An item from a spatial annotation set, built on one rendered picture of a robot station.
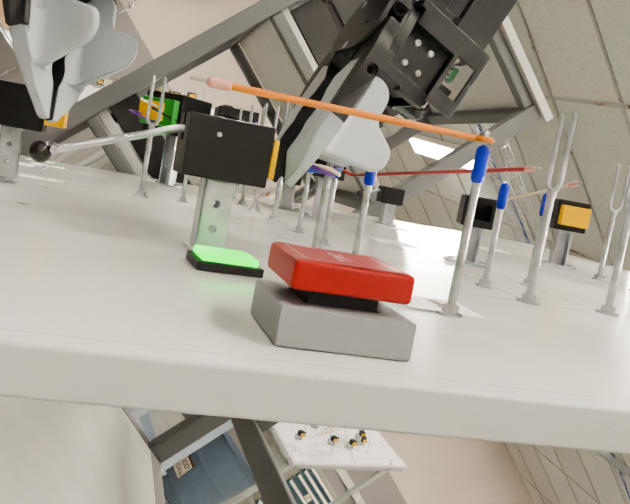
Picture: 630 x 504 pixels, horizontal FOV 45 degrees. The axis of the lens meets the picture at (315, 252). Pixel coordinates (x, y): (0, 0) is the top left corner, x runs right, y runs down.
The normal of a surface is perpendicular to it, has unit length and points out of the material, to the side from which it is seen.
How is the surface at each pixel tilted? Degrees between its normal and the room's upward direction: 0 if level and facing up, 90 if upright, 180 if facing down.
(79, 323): 50
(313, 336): 90
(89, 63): 105
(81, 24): 112
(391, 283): 90
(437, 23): 87
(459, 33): 87
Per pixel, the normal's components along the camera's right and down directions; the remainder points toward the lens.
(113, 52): -0.34, -0.29
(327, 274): 0.25, 0.14
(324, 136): 0.16, 0.36
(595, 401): 0.18, -0.98
